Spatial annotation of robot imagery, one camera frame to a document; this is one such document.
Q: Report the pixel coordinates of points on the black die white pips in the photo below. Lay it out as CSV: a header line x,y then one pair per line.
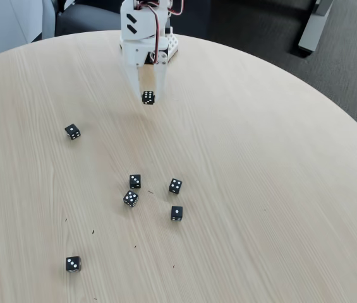
x,y
176,213
175,186
148,97
73,264
130,199
72,131
135,181

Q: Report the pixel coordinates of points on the dark grey chair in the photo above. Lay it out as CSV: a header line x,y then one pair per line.
x,y
89,19

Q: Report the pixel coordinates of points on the grey desk leg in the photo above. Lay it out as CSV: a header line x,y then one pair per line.
x,y
312,28

